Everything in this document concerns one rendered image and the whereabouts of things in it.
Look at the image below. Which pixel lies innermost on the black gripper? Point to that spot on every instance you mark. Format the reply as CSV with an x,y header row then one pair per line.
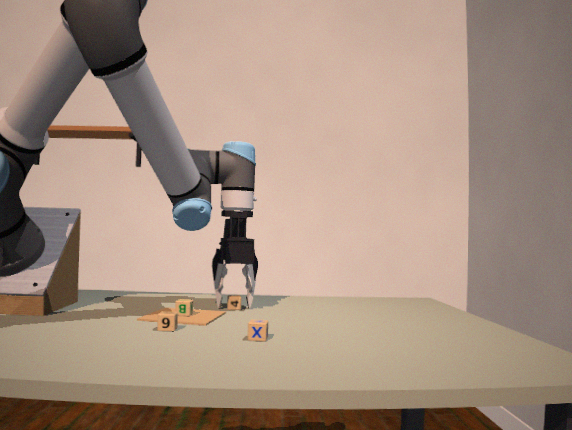
x,y
238,251

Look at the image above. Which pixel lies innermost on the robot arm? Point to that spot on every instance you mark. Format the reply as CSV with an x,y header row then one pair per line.
x,y
109,40

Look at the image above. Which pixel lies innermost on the orange flat mat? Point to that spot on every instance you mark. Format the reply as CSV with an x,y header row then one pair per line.
x,y
199,317

